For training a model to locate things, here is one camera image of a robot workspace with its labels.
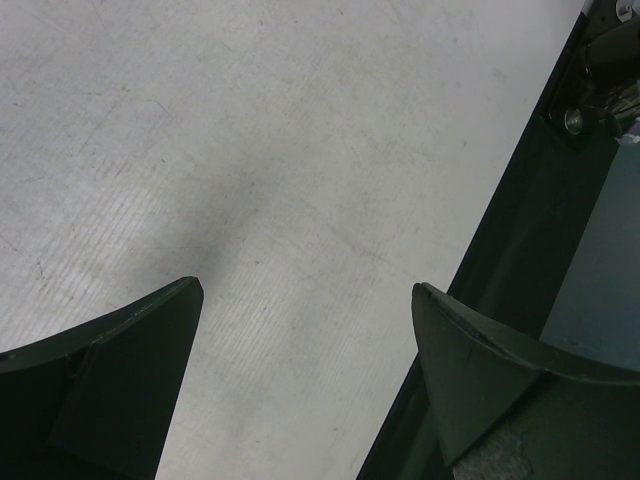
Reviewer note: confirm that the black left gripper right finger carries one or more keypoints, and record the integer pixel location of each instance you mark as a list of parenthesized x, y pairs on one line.
[(507, 406)]

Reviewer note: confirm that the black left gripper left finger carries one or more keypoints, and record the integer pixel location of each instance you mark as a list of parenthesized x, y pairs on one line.
[(96, 401)]

